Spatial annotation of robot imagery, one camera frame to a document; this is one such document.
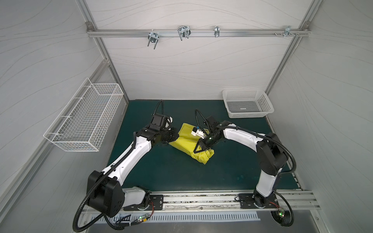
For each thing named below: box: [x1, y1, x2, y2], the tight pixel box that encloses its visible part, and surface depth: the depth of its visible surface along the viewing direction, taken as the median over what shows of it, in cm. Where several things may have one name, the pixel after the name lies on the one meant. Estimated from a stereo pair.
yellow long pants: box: [169, 122, 215, 165], surface depth 82 cm
